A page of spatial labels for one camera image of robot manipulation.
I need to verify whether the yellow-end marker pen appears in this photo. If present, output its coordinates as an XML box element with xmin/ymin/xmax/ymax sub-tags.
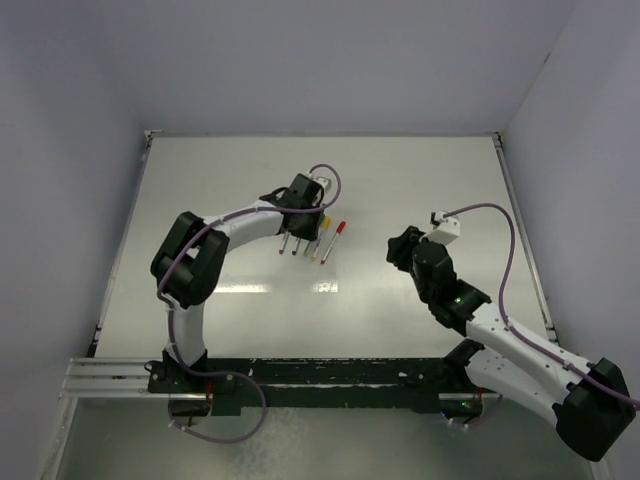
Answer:
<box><xmin>311</xmin><ymin>221</ymin><xmax>327</xmax><ymax>261</ymax></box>

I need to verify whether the blue-end marker pen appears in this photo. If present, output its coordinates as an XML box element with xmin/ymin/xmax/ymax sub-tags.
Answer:
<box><xmin>291</xmin><ymin>238</ymin><xmax>301</xmax><ymax>256</ymax></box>

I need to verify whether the magenta-end marker pen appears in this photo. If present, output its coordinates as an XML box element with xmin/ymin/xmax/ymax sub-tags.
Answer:
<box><xmin>279</xmin><ymin>233</ymin><xmax>289</xmax><ymax>255</ymax></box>

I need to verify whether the red-end marker pen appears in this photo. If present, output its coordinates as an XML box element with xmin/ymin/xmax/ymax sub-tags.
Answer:
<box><xmin>320</xmin><ymin>231</ymin><xmax>342</xmax><ymax>265</ymax></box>

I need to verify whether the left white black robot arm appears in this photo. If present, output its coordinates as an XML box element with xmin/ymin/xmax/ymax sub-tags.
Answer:
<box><xmin>151</xmin><ymin>173</ymin><xmax>331</xmax><ymax>392</ymax></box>

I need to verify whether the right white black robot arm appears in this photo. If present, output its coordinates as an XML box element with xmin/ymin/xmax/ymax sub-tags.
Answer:
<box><xmin>386</xmin><ymin>226</ymin><xmax>636</xmax><ymax>462</ymax></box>

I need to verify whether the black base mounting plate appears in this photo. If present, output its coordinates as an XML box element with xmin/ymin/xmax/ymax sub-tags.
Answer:
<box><xmin>144</xmin><ymin>357</ymin><xmax>484</xmax><ymax>421</ymax></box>

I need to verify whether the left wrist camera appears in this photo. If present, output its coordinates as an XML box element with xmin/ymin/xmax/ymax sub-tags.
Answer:
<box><xmin>312</xmin><ymin>175</ymin><xmax>332</xmax><ymax>194</ymax></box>

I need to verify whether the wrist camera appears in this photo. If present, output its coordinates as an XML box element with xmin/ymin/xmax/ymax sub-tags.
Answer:
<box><xmin>312</xmin><ymin>175</ymin><xmax>332</xmax><ymax>194</ymax></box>
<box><xmin>426</xmin><ymin>211</ymin><xmax>461</xmax><ymax>246</ymax></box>

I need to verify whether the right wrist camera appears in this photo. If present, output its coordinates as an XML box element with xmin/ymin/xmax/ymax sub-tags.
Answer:
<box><xmin>426</xmin><ymin>211</ymin><xmax>461</xmax><ymax>246</ymax></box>

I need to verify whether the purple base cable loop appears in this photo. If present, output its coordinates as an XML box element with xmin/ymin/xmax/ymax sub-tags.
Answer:
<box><xmin>167</xmin><ymin>369</ymin><xmax>267</xmax><ymax>443</ymax></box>

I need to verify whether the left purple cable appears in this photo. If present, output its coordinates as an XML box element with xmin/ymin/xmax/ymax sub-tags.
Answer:
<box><xmin>156</xmin><ymin>163</ymin><xmax>344</xmax><ymax>376</ymax></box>

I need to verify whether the aluminium extrusion rail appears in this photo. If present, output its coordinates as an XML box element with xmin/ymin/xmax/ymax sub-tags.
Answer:
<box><xmin>58</xmin><ymin>357</ymin><xmax>156</xmax><ymax>399</ymax></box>

